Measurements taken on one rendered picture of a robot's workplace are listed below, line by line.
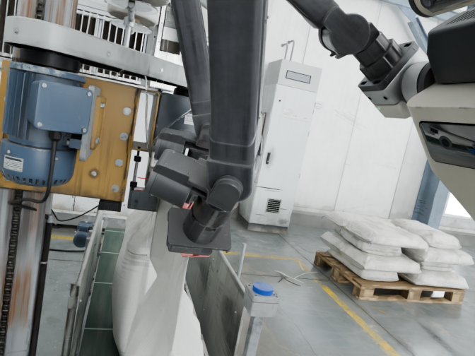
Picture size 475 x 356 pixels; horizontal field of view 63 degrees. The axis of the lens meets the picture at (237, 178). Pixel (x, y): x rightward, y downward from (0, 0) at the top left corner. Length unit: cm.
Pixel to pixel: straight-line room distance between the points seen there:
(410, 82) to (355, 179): 532
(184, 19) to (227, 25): 42
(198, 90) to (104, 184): 42
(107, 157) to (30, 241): 33
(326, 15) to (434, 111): 27
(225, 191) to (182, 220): 17
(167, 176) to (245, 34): 23
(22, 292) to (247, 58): 104
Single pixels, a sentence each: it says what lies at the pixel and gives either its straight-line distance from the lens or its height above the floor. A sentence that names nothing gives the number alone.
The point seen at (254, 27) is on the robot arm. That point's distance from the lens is 38.
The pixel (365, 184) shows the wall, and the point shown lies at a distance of 624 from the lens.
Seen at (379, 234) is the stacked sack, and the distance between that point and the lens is 357.
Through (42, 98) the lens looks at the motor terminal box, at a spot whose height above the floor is 127.
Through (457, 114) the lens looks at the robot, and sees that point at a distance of 69.
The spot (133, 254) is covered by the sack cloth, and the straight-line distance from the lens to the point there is 143.
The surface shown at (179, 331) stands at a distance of 86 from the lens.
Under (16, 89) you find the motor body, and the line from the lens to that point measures 91.
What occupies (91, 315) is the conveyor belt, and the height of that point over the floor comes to 38.
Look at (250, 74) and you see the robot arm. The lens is 40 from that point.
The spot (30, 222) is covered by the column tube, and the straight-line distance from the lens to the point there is 121.
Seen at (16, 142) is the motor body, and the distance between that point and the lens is 92.
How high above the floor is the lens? 129
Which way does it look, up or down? 8 degrees down
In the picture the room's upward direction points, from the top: 11 degrees clockwise
